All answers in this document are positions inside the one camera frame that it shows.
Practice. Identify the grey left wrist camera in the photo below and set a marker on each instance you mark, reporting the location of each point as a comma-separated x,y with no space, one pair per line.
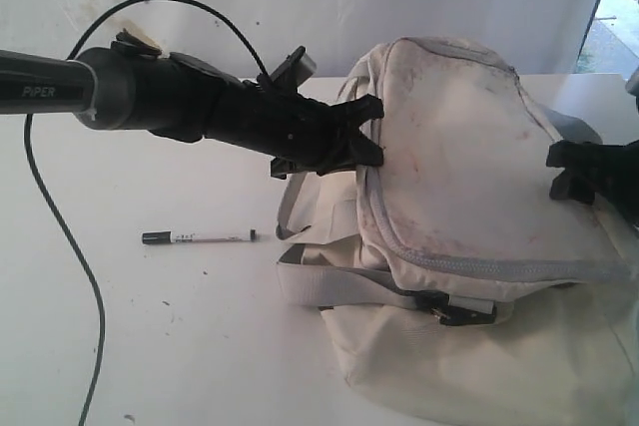
297,67

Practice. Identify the white pen black cap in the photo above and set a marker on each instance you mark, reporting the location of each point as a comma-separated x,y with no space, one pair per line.
171,237

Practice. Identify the white fabric backpack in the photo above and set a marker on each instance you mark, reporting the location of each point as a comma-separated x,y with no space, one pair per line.
453,288

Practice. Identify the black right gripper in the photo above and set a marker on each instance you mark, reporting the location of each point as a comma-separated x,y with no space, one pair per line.
609,170

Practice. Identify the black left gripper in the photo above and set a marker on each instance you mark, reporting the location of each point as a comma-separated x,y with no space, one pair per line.
308,135

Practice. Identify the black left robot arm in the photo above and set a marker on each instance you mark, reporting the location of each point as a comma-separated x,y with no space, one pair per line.
185,99

